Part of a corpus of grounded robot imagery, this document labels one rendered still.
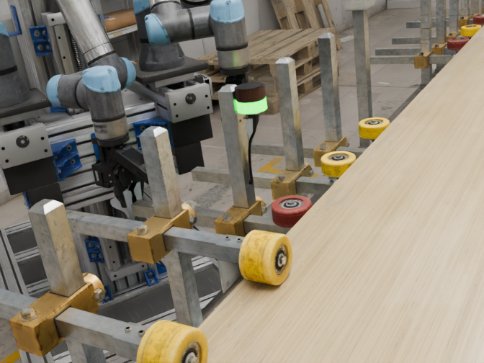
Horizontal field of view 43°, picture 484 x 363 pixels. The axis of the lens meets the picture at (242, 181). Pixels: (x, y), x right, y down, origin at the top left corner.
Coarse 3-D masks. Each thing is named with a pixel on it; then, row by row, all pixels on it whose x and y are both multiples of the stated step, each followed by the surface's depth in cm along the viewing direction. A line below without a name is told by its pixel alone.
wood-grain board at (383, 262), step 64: (448, 64) 205; (448, 128) 149; (384, 192) 120; (448, 192) 117; (320, 256) 101; (384, 256) 99; (448, 256) 96; (256, 320) 87; (320, 320) 85; (384, 320) 84; (448, 320) 82
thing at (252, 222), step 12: (132, 204) 141; (144, 204) 141; (144, 216) 141; (204, 216) 131; (216, 216) 130; (252, 216) 127; (252, 228) 126; (264, 228) 124; (276, 228) 123; (288, 228) 121
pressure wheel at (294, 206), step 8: (280, 200) 122; (288, 200) 120; (296, 200) 121; (304, 200) 120; (272, 208) 119; (280, 208) 118; (288, 208) 119; (296, 208) 118; (304, 208) 117; (272, 216) 120; (280, 216) 118; (288, 216) 117; (296, 216) 117; (280, 224) 118; (288, 224) 118
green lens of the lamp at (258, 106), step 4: (264, 100) 118; (236, 104) 120; (240, 104) 118; (244, 104) 117; (248, 104) 117; (252, 104) 117; (256, 104) 117; (260, 104) 118; (264, 104) 119; (240, 108) 118; (244, 108) 118; (248, 108) 117; (252, 108) 117; (256, 108) 118; (260, 108) 118; (264, 108) 119; (240, 112) 119; (244, 112) 118; (248, 112) 118; (252, 112) 118; (256, 112) 118
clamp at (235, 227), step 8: (256, 200) 132; (232, 208) 130; (240, 208) 129; (248, 208) 129; (256, 208) 131; (264, 208) 132; (232, 216) 126; (240, 216) 126; (216, 224) 125; (224, 224) 124; (232, 224) 123; (240, 224) 125; (216, 232) 126; (224, 232) 125; (232, 232) 124; (240, 232) 125
